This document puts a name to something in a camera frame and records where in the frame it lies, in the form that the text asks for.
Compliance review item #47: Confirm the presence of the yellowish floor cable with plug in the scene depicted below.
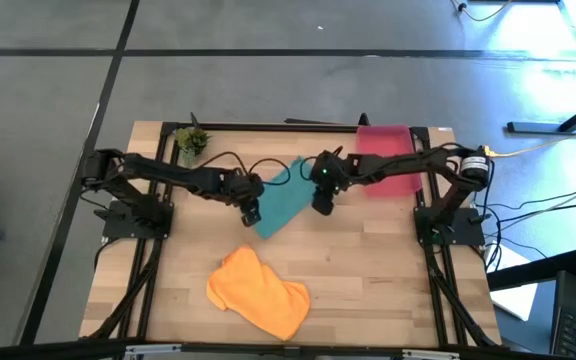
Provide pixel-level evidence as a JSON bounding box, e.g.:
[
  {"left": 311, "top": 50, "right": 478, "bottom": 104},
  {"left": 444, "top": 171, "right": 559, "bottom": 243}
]
[{"left": 450, "top": 0, "right": 514, "bottom": 23}]

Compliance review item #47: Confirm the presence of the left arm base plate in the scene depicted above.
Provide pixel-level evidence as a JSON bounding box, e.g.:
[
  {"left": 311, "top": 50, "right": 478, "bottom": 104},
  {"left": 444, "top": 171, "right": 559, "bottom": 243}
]
[{"left": 101, "top": 199, "right": 175, "bottom": 240}]

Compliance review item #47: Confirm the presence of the yellow hanging cable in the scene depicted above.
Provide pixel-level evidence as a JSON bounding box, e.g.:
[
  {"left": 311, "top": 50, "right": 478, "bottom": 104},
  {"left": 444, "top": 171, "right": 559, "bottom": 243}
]
[{"left": 482, "top": 121, "right": 576, "bottom": 159}]

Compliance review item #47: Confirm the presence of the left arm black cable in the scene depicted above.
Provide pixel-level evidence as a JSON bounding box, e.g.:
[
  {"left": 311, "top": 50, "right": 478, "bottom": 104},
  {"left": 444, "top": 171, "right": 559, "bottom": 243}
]
[{"left": 195, "top": 149, "right": 293, "bottom": 187}]

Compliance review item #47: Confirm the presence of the black aluminium table frame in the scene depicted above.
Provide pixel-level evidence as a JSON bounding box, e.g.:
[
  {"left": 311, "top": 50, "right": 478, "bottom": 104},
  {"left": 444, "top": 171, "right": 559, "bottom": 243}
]
[{"left": 80, "top": 118, "right": 503, "bottom": 351}]

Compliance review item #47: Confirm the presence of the silver metal bracket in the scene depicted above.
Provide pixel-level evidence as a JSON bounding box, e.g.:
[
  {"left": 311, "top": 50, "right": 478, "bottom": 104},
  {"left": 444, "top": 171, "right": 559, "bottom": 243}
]
[
  {"left": 400, "top": 348, "right": 462, "bottom": 360},
  {"left": 124, "top": 343, "right": 183, "bottom": 357}
]

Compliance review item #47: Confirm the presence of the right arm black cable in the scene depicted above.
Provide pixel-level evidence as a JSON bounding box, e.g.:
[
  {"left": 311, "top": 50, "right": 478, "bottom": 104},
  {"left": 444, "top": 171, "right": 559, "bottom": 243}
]
[{"left": 298, "top": 144, "right": 345, "bottom": 182}]

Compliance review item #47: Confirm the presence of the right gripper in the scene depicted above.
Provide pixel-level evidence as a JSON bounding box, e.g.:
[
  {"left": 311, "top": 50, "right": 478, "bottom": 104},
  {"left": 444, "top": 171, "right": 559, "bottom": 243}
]
[{"left": 309, "top": 151, "right": 355, "bottom": 217}]

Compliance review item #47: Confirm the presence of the teal microfiber towel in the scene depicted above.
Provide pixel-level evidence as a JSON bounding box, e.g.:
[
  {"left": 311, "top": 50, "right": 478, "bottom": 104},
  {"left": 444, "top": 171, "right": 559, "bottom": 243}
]
[{"left": 253, "top": 156, "right": 318, "bottom": 240}]

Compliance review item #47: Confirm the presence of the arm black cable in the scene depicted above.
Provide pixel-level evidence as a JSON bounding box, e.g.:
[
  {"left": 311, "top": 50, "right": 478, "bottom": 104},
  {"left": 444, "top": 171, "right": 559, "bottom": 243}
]
[
  {"left": 298, "top": 144, "right": 345, "bottom": 182},
  {"left": 195, "top": 149, "right": 293, "bottom": 187}
]

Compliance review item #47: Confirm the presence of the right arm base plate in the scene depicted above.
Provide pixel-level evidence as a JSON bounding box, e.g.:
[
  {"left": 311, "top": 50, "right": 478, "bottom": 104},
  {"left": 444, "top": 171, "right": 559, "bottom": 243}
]
[{"left": 413, "top": 206, "right": 487, "bottom": 247}]

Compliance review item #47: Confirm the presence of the orange microfiber towel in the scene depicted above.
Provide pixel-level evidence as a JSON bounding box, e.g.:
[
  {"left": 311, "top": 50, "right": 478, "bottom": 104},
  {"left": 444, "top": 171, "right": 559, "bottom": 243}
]
[{"left": 205, "top": 243, "right": 312, "bottom": 342}]

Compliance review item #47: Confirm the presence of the black desk beam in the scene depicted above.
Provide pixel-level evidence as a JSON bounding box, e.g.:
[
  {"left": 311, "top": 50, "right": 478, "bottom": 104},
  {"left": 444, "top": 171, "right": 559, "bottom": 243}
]
[{"left": 487, "top": 248, "right": 576, "bottom": 292}]

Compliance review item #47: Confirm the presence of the white paper sheet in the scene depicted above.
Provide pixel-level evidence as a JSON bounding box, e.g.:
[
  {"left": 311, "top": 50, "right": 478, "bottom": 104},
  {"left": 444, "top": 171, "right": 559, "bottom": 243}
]
[{"left": 485, "top": 243, "right": 539, "bottom": 322}]

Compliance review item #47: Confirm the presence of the pink plastic basket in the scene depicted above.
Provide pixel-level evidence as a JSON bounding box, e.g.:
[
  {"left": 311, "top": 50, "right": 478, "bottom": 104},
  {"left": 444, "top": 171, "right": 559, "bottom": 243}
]
[{"left": 355, "top": 124, "right": 424, "bottom": 199}]

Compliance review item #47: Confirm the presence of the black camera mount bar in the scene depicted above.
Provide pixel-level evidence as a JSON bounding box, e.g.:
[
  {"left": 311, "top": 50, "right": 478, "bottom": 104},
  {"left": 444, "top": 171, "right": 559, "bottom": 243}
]
[{"left": 0, "top": 338, "right": 576, "bottom": 360}]

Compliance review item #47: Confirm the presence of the black stand base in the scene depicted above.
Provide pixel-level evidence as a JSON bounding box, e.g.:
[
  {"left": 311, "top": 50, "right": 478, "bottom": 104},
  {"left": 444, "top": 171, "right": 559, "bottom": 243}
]
[{"left": 506, "top": 92, "right": 576, "bottom": 135}]

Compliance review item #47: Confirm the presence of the small potted green plant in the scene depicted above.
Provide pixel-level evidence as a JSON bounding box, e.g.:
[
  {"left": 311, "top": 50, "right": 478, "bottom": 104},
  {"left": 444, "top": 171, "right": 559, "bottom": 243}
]
[{"left": 174, "top": 126, "right": 213, "bottom": 169}]

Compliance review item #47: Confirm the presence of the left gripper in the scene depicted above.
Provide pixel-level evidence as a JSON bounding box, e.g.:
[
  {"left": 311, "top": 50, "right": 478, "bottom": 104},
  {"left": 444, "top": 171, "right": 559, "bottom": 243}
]
[{"left": 220, "top": 169, "right": 265, "bottom": 227}]

